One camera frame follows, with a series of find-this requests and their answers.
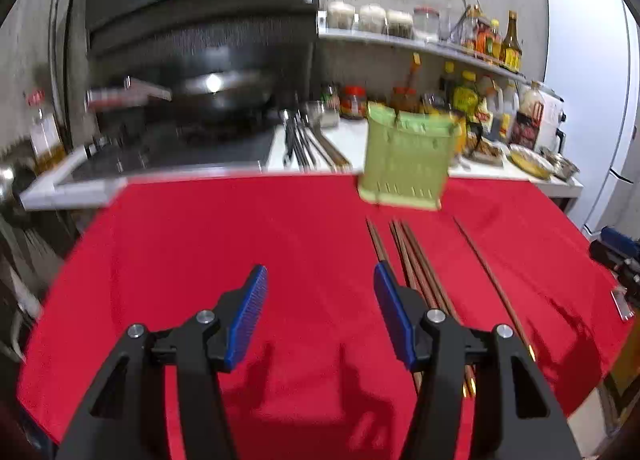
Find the yellow cooking oil bottle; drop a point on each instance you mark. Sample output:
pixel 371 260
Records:
pixel 495 42

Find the red tablecloth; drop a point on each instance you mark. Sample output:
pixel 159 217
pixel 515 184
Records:
pixel 225 230

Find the glass cup of dark spice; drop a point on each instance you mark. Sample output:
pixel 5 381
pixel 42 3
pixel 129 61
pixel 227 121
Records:
pixel 432 104

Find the white plate of food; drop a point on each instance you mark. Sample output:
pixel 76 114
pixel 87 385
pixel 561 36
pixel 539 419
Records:
pixel 485 152

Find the orange-lidded sauce jar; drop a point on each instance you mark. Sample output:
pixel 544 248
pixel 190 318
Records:
pixel 405 99

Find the red-lidded glass jar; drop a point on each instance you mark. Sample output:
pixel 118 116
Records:
pixel 426 24

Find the tall dark brown bottle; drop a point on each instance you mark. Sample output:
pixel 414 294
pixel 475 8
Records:
pixel 511 45

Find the green plastic utensil holder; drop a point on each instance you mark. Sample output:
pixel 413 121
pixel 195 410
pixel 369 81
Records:
pixel 407 155

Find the white-lidded spice jar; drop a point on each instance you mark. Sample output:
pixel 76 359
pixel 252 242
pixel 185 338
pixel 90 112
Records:
pixel 372 20
pixel 341 16
pixel 400 25

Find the metal pipe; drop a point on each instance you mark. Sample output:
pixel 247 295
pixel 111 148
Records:
pixel 59 65

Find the red-labelled sauce bottle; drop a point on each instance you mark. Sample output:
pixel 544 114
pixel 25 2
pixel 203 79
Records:
pixel 482 40

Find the steel wok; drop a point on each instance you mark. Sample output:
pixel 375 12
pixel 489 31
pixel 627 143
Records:
pixel 225 90

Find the wooden chopsticks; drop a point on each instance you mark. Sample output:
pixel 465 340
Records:
pixel 175 150

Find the dark soy sauce bottle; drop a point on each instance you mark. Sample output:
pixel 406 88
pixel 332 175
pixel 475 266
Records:
pixel 449 85

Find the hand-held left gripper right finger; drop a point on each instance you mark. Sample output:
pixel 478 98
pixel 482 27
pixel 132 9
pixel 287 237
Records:
pixel 395 320

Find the red-lidded sauce jar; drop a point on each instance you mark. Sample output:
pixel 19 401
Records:
pixel 354 105

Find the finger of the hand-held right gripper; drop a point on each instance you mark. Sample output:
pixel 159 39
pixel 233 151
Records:
pixel 612 247

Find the steel bowl of food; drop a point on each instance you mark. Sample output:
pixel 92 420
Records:
pixel 562 165

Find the white refrigerator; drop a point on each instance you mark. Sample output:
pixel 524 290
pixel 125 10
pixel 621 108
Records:
pixel 590 90

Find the white plastic jug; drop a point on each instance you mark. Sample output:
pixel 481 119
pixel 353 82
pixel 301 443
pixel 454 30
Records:
pixel 510 105

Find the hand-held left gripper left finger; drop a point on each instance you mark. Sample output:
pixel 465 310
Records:
pixel 245 320

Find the clear bottle yellow cap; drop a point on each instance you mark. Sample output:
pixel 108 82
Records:
pixel 472 35

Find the clear oil bottle red label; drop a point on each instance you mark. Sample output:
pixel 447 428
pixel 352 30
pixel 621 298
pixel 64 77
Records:
pixel 45 140

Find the green-lidded jar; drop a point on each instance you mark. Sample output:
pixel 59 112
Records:
pixel 331 100

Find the green squeeze bottle yellow cap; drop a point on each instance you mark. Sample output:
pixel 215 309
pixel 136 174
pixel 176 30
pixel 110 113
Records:
pixel 466 97

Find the brown gold-tipped chopstick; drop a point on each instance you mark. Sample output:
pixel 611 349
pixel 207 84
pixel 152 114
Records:
pixel 336 150
pixel 376 242
pixel 405 260
pixel 327 152
pixel 425 265
pixel 417 272
pixel 487 280

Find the shiny metal pot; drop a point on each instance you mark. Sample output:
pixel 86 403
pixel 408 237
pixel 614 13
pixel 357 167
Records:
pixel 10 187

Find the white kitchen appliance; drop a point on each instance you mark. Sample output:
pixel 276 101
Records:
pixel 552 112

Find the glass bowl of food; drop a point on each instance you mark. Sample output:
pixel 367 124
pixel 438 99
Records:
pixel 530 162

